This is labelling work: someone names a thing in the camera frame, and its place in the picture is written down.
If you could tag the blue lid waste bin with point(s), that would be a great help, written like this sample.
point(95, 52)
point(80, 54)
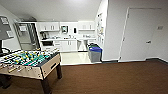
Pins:
point(96, 54)

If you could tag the foosball table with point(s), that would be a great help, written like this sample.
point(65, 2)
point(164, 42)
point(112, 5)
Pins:
point(33, 66)

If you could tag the stainless steel refrigerator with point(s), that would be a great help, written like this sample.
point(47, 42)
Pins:
point(26, 35)

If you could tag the white drawer stack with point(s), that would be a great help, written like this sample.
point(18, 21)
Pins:
point(57, 45)

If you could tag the white two-door wall cabinet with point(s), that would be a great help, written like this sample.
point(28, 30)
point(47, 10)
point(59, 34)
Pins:
point(49, 26)

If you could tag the white double-door sink cabinet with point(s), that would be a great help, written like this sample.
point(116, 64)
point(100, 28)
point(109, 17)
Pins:
point(68, 45)

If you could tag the black lid waste bin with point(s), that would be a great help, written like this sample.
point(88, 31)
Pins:
point(90, 43)

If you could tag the built-in black microwave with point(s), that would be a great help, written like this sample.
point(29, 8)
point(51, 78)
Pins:
point(47, 43)

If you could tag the white door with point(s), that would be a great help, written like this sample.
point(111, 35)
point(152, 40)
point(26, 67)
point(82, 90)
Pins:
point(140, 33)

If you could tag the black coffee machine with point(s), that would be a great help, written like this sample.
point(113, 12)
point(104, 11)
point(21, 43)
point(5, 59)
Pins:
point(43, 35)

